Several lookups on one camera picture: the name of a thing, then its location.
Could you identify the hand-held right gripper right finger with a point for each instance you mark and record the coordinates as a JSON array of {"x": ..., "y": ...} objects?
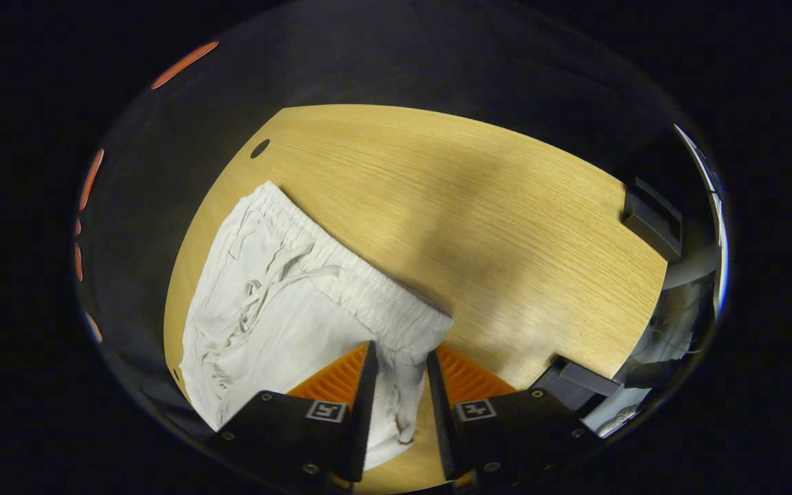
[{"x": 506, "y": 433}]

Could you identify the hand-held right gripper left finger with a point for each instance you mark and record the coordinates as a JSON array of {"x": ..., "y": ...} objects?
[{"x": 279, "y": 430}]

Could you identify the white jeans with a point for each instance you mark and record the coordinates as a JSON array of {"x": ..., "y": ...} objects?
[{"x": 286, "y": 323}]

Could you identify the dark grey block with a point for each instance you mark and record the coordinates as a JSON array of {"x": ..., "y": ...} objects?
[{"x": 650, "y": 223}]

